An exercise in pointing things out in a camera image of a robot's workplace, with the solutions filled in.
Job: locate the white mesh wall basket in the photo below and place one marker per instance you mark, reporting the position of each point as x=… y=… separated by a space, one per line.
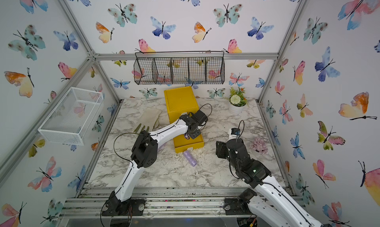
x=73 y=115

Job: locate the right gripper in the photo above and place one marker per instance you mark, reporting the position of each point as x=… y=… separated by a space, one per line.
x=221 y=150

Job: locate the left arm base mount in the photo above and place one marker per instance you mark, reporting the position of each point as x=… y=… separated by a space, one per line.
x=131 y=207

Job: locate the black wire wall basket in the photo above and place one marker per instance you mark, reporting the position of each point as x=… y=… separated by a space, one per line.
x=184 y=67

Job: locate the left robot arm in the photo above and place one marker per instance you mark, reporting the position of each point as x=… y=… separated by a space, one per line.
x=145 y=150

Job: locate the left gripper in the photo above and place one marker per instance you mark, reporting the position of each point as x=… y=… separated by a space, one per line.
x=195 y=136

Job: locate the yellow drawer cabinet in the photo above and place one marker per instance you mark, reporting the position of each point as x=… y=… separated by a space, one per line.
x=179 y=101

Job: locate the white green work glove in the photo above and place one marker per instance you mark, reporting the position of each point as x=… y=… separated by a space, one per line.
x=148 y=120

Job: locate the potted artificial plant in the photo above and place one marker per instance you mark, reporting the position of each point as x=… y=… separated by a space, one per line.
x=237 y=100

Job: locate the pink coral ornament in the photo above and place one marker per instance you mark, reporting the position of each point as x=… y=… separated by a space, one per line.
x=259 y=146

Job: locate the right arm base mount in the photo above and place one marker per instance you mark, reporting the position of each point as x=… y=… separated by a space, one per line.
x=239 y=205

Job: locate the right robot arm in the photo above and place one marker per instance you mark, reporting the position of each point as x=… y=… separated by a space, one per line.
x=265 y=198

